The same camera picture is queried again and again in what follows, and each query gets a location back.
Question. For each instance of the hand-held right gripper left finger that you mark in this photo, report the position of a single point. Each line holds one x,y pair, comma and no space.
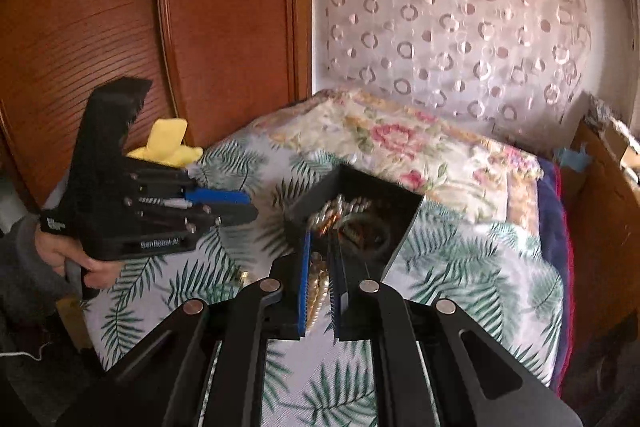
302,287

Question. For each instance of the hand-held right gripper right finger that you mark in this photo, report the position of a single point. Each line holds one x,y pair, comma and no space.
336,297

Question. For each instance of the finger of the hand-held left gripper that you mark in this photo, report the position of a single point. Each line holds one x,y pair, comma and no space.
235,214
220,198

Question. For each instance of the black box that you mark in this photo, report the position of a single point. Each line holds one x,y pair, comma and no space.
365,184

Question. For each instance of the person's left forearm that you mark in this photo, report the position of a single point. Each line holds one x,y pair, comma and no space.
25,272

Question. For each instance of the person's left hand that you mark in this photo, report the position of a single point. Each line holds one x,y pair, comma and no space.
100,274

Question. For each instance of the yellow plush toy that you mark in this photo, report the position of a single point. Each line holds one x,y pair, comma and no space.
167,142

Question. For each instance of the leaf print cloth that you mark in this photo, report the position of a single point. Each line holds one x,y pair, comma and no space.
450,267

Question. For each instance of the floral pillow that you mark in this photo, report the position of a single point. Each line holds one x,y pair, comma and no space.
400,142

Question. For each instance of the brown wooden wardrobe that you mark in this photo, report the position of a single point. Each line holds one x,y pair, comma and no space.
150,17

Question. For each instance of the navy blanket with red edge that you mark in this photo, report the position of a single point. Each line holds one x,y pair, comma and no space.
552,237

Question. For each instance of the long wooden cabinet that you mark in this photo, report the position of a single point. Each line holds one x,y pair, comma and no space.
600,227

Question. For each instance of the blue paper piece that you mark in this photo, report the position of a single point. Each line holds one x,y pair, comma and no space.
575,159

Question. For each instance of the sheer circle pattern curtain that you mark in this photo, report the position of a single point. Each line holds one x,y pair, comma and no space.
450,22

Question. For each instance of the cardboard box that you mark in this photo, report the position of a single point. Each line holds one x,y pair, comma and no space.
620,144

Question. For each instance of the patterned cloth pile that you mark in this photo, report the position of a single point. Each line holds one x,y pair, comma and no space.
600,112

